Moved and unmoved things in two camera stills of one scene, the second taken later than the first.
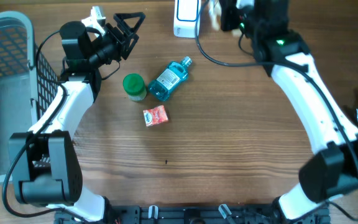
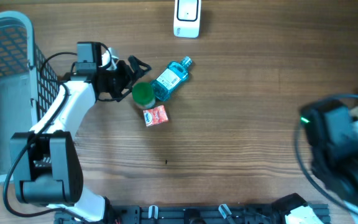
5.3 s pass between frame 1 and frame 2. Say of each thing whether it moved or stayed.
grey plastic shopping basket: stayed
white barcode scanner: stayed
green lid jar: moved
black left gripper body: moved
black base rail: stayed
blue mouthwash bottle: stayed
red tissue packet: stayed
